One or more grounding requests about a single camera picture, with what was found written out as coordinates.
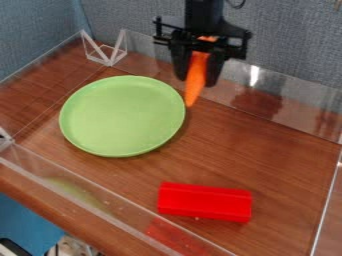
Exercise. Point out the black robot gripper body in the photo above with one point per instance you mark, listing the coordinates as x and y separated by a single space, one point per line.
201 34

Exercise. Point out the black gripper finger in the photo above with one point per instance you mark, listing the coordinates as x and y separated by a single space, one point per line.
181 57
215 63

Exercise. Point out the orange toy carrot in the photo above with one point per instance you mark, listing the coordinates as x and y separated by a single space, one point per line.
195 79

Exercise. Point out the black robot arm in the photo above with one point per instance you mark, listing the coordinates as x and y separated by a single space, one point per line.
203 8

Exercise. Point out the green round plate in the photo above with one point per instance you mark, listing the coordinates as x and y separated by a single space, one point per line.
122 116

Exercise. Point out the red rectangular block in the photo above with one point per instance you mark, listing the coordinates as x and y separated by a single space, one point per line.
205 202

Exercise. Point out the clear acrylic enclosure wall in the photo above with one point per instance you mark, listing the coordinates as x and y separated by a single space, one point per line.
263 132

